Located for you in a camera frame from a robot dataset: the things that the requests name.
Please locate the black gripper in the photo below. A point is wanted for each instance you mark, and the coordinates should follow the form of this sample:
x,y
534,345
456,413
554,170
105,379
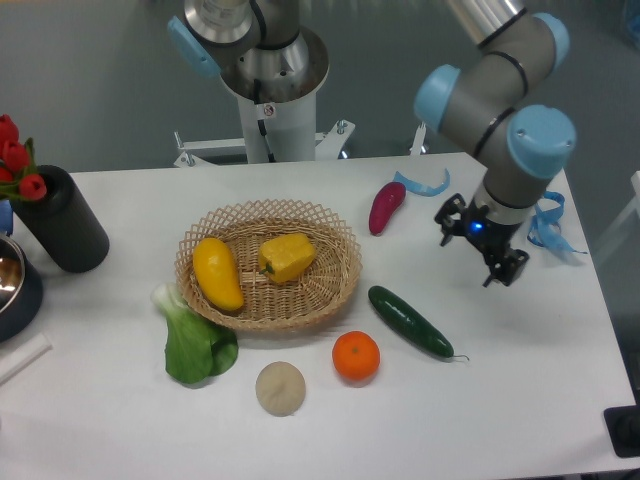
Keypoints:
x,y
489,226

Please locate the dark green cucumber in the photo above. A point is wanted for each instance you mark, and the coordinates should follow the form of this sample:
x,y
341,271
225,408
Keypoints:
x,y
409,324

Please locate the orange mandarin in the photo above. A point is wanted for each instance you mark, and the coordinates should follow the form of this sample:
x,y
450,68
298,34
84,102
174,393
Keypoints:
x,y
356,356

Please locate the yellow bell pepper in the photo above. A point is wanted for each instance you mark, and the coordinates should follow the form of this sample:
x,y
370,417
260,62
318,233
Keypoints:
x,y
286,257

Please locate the beige steamed bun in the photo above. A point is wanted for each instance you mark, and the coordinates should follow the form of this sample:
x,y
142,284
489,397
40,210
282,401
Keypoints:
x,y
280,389

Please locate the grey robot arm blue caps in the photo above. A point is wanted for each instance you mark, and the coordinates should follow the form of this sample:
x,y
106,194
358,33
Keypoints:
x,y
522,148

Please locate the woven wicker basket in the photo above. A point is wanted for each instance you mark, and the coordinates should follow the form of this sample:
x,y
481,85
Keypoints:
x,y
318,294

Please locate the blue ribbon tangle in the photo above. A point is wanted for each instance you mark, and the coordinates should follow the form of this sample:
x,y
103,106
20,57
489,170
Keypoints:
x,y
545,230

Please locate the blue curved tape strip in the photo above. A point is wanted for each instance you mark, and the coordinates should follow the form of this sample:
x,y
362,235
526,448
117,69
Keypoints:
x,y
421,189

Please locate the purple sweet potato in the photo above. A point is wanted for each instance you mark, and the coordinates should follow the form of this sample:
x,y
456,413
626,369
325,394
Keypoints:
x,y
385,204

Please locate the black device table corner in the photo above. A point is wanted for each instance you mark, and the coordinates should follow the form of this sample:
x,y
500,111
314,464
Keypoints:
x,y
623,429

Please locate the yellow mango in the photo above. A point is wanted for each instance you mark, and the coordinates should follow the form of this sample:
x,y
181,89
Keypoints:
x,y
217,274

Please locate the green bok choy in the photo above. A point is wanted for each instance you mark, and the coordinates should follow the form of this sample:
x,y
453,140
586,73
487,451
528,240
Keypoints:
x,y
196,349

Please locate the black cylindrical vase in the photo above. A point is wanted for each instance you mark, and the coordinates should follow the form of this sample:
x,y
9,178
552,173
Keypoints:
x,y
64,223

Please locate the white flat stick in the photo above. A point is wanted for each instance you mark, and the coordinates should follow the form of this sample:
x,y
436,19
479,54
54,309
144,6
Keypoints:
x,y
22,356

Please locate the dark bowl metal inside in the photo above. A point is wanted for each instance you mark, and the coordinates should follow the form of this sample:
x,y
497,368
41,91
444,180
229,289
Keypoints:
x,y
21,289

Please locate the red artificial tulips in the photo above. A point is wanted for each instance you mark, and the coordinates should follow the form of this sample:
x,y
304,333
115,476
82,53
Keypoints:
x,y
20,179

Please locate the blue object left edge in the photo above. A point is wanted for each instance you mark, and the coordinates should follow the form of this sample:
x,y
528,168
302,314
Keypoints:
x,y
6,218

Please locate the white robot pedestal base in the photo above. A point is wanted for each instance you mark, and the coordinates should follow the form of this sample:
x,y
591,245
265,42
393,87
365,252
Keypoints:
x,y
275,92

